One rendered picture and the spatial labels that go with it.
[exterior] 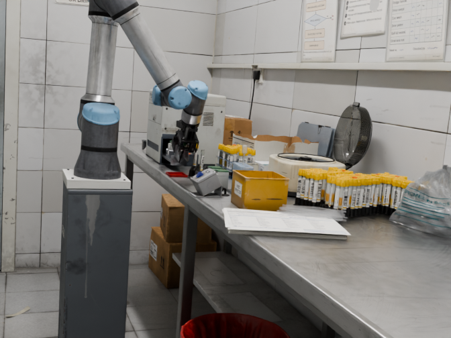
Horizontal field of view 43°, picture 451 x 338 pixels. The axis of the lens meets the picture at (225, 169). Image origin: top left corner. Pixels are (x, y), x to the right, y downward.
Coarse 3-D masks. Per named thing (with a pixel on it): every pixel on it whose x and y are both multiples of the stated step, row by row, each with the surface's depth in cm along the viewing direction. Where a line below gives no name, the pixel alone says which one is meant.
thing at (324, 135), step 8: (304, 128) 255; (312, 128) 247; (320, 128) 239; (328, 128) 232; (304, 136) 253; (312, 136) 245; (320, 136) 238; (328, 136) 231; (320, 144) 237; (328, 144) 230; (320, 152) 235; (328, 152) 232
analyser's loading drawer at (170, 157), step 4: (172, 152) 232; (180, 152) 233; (164, 156) 236; (168, 156) 232; (172, 156) 227; (168, 160) 231; (172, 160) 227; (176, 160) 227; (184, 160) 228; (172, 164) 227; (176, 164) 228; (180, 164) 228; (184, 164) 229
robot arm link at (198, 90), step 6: (192, 84) 204; (198, 84) 205; (204, 84) 206; (192, 90) 203; (198, 90) 202; (204, 90) 203; (192, 96) 204; (198, 96) 204; (204, 96) 205; (192, 102) 205; (198, 102) 205; (204, 102) 207; (186, 108) 208; (192, 108) 207; (198, 108) 207; (192, 114) 208; (198, 114) 209
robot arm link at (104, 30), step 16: (96, 16) 189; (96, 32) 191; (112, 32) 192; (96, 48) 192; (112, 48) 193; (96, 64) 192; (112, 64) 195; (96, 80) 193; (112, 80) 197; (96, 96) 193; (80, 112) 195; (80, 128) 195
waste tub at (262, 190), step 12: (240, 180) 167; (252, 180) 163; (264, 180) 164; (276, 180) 165; (288, 180) 166; (240, 192) 166; (252, 192) 163; (264, 192) 164; (276, 192) 165; (240, 204) 166; (252, 204) 164; (264, 204) 165; (276, 204) 166
